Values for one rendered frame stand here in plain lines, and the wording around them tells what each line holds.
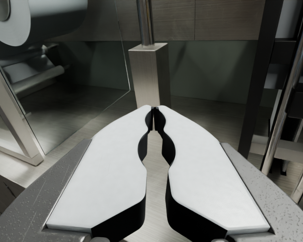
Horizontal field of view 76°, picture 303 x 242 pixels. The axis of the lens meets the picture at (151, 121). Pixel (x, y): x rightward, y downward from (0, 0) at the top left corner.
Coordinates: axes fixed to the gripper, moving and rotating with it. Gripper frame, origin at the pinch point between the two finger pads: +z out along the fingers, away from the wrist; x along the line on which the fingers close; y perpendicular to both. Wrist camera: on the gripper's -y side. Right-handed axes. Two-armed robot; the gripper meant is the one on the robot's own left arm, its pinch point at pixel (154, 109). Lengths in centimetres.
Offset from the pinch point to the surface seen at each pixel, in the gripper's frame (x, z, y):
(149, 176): 0.7, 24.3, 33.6
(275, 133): 19.8, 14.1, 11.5
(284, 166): 32.7, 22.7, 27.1
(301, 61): 18.6, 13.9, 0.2
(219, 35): 24, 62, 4
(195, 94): 20, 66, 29
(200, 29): 18, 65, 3
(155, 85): 1.7, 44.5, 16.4
